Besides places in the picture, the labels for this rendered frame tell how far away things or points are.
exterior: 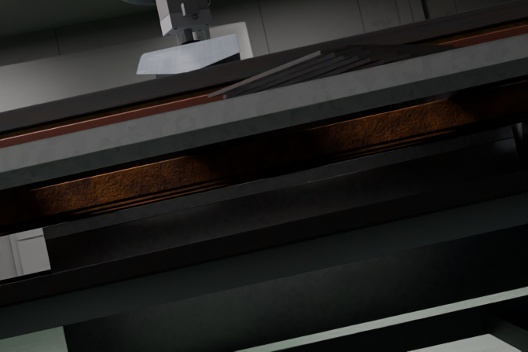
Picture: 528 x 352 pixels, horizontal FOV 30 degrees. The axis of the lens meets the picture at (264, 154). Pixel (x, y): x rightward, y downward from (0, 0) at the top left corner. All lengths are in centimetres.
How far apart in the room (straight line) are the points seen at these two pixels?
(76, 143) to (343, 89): 34
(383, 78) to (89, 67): 1034
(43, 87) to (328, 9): 348
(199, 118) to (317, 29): 1070
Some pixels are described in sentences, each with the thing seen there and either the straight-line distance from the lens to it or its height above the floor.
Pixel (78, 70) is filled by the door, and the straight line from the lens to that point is 1153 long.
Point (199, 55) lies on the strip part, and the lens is 171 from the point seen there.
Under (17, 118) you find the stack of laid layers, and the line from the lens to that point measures 160.
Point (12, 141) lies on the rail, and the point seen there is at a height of 80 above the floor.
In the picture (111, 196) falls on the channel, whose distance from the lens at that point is 171.
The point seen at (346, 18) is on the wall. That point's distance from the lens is 1203.
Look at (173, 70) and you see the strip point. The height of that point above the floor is 86.
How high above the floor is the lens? 60
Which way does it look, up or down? 3 degrees up
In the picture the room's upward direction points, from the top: 12 degrees counter-clockwise
